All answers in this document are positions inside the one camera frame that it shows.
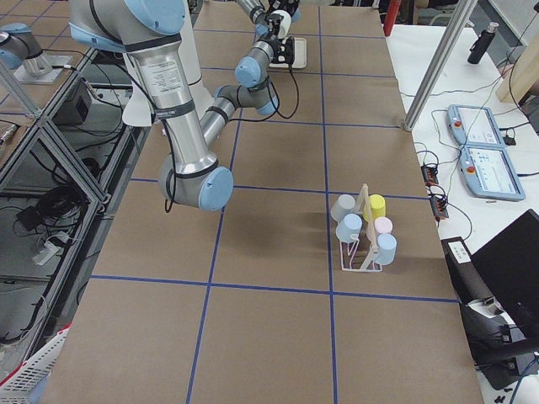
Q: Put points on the cream plastic tray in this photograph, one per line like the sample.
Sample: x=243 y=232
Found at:
x=301 y=55

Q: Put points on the blue cup back row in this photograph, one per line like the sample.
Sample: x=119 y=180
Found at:
x=348 y=226

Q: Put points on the cream plastic cup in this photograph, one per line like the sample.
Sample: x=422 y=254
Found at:
x=280 y=23

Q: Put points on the lower teach pendant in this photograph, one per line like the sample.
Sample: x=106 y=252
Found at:
x=489 y=173

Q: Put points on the teach pendant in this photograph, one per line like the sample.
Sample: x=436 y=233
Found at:
x=489 y=173
x=473 y=124

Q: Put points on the blue cup row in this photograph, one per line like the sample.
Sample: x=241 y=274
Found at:
x=348 y=226
x=387 y=245

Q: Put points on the black water bottle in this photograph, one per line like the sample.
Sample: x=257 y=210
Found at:
x=481 y=45

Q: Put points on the pink plastic cup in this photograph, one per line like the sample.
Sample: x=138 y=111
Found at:
x=383 y=225

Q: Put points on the yellow plastic cup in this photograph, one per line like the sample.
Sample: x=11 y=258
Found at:
x=377 y=209

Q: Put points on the red cylinder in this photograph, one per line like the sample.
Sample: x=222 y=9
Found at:
x=391 y=16

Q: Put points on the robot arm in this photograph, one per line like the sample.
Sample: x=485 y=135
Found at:
x=287 y=12
x=149 y=32

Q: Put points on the white wire cup rack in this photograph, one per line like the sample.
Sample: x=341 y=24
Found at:
x=359 y=256

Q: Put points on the black laptop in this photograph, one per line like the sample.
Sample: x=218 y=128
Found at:
x=508 y=265

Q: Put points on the aluminium frame shelf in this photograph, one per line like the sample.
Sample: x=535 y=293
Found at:
x=64 y=169

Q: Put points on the blue cup front row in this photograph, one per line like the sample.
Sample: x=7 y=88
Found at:
x=387 y=245

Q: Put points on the grey plastic cup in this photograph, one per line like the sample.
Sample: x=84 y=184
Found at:
x=343 y=205

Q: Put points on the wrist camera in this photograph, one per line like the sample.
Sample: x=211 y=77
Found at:
x=286 y=52

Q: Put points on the upper teach pendant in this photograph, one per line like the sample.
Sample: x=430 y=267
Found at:
x=473 y=124

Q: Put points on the aluminium frame post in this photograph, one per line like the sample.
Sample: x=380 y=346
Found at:
x=443 y=51

